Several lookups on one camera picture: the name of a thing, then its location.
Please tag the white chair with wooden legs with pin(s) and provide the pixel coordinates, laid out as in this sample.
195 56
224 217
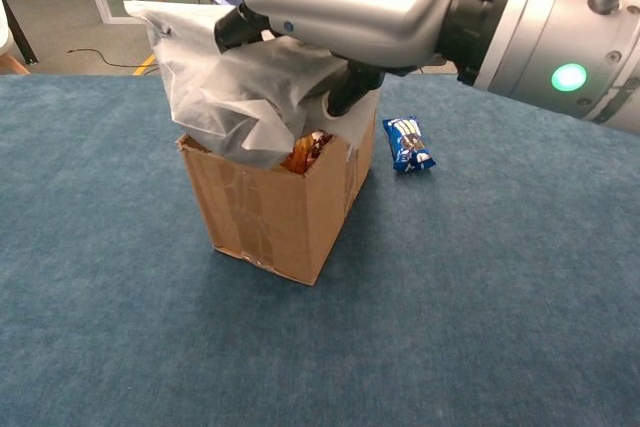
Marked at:
5 42

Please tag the blue cookie snack pack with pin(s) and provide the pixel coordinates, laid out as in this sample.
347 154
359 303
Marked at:
407 144

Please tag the open brown cardboard box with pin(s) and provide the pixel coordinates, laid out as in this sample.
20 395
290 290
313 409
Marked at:
270 217

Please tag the black slanted bar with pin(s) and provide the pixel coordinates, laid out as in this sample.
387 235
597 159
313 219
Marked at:
20 32

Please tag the grey translucent plastic bag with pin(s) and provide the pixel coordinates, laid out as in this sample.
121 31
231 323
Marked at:
225 97

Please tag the orange fruit jelly cup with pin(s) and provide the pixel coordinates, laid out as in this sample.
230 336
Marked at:
305 152

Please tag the blue felt table mat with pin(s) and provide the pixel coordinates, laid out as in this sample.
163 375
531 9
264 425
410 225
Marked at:
100 297

